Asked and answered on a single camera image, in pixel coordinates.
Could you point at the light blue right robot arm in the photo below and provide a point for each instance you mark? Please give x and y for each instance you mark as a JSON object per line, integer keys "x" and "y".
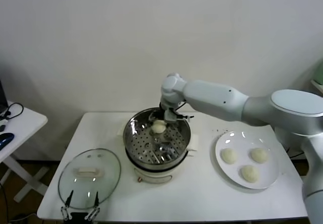
{"x": 214, "y": 95}

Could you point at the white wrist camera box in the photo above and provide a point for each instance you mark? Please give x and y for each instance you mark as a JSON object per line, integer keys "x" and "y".
{"x": 170, "y": 115}

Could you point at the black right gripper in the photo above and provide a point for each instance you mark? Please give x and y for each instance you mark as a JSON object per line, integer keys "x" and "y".
{"x": 166, "y": 107}

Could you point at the white shelf board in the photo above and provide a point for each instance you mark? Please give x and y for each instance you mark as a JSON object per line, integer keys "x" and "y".
{"x": 318, "y": 86}

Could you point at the white round plate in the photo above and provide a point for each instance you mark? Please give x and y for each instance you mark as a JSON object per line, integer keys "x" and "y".
{"x": 267, "y": 176}

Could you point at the stainless steel steamer basket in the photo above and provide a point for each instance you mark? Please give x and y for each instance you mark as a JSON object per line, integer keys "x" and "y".
{"x": 141, "y": 143}

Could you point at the white steamed baozi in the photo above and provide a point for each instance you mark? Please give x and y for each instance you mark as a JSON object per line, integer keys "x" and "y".
{"x": 249, "y": 173}
{"x": 158, "y": 127}
{"x": 259, "y": 155}
{"x": 229, "y": 156}

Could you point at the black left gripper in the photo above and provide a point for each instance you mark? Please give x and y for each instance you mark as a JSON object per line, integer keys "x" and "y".
{"x": 78, "y": 219}

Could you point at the white plug adapter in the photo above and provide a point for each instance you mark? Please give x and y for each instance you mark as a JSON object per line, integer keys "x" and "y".
{"x": 3, "y": 120}

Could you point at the black laptop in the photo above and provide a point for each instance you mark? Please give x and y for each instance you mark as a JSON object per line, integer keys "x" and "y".
{"x": 2, "y": 98}

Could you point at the white folding side table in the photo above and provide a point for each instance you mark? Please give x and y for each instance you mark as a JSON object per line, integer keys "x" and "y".
{"x": 27, "y": 123}

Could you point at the white electric cooker pot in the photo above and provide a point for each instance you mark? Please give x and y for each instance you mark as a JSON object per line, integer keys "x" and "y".
{"x": 154, "y": 176}

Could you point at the pale green container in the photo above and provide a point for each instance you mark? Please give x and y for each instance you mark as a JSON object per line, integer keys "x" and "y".
{"x": 319, "y": 72}

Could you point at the blue computer mouse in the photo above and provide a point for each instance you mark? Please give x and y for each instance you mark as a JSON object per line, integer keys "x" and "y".
{"x": 5, "y": 139}

